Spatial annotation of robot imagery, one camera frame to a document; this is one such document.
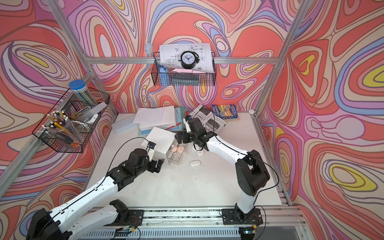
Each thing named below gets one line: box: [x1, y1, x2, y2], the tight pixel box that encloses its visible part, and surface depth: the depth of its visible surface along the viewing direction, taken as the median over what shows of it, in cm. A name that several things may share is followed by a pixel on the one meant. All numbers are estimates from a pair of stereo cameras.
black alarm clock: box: [178, 51, 200, 70], surface depth 81 cm
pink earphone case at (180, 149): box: [177, 146, 185, 153], surface depth 93 cm
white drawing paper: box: [159, 43, 215, 74], surface depth 86 cm
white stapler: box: [75, 101, 107, 124], surface depth 75 cm
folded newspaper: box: [190, 104, 227, 134], surface depth 110 cm
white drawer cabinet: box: [141, 126, 177, 165], surface depth 91 cm
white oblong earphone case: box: [189, 160, 201, 167], surface depth 93 cm
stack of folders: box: [140, 106, 188, 135], surface depth 110 cm
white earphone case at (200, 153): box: [196, 150, 205, 157], surface depth 98 cm
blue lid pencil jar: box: [68, 79, 97, 107], surface depth 75 cm
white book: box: [133, 105, 177, 131], surface depth 112 cm
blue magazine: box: [211, 104, 240, 120], surface depth 117 cm
